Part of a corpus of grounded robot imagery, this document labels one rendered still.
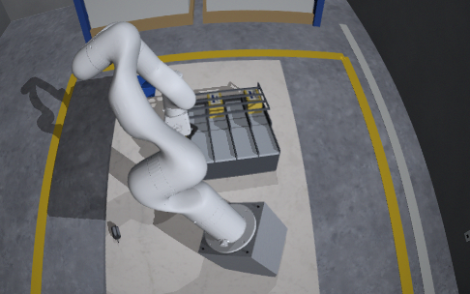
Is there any blue open bin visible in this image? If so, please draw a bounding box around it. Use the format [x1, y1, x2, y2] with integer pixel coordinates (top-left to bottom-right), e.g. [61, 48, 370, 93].
[137, 75, 156, 98]

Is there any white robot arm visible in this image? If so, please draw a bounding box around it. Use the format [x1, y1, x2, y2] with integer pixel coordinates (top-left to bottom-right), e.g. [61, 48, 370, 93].
[72, 22, 256, 253]

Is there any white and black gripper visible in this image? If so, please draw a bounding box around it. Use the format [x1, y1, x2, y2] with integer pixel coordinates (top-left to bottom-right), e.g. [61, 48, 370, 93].
[164, 111, 198, 139]

